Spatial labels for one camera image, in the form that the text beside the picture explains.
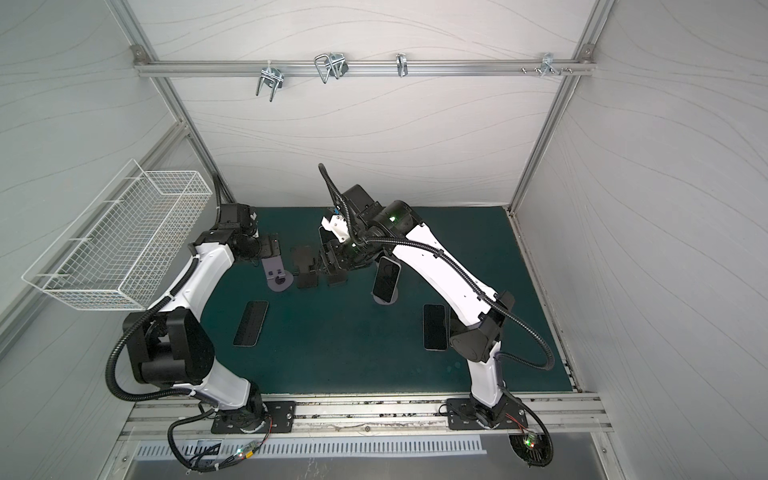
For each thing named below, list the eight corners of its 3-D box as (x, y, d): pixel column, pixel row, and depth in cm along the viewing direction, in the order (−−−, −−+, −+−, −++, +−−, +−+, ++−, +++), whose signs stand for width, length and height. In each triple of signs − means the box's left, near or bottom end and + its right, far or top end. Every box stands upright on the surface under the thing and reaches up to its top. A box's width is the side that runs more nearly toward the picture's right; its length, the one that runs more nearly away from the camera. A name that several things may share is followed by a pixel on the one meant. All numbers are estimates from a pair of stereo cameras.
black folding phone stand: (298, 288, 102) (288, 268, 92) (303, 267, 107) (294, 246, 98) (316, 288, 102) (309, 268, 92) (320, 267, 107) (313, 246, 98)
